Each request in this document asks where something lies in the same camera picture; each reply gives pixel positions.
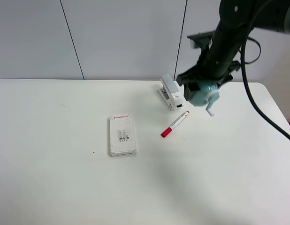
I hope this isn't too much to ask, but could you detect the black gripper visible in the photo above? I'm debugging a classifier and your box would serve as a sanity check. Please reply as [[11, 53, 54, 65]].
[[176, 49, 240, 101]]

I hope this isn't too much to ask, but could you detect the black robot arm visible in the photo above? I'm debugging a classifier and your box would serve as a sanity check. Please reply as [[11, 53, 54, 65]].
[[176, 0, 290, 101]]

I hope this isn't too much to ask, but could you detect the white grey stapler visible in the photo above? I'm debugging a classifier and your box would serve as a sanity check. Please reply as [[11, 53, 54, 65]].
[[158, 75, 183, 111]]

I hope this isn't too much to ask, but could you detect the red capped white marker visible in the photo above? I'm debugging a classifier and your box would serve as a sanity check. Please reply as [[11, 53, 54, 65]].
[[161, 111, 190, 138]]

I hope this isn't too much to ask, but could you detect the white flat cardboard box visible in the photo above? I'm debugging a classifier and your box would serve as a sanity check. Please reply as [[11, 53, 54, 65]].
[[109, 113, 137, 157]]

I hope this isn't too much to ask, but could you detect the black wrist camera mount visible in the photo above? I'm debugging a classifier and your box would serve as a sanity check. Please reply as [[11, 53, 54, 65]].
[[187, 30, 215, 49]]

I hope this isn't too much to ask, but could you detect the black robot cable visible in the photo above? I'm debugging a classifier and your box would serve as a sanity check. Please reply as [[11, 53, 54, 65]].
[[238, 0, 290, 144]]

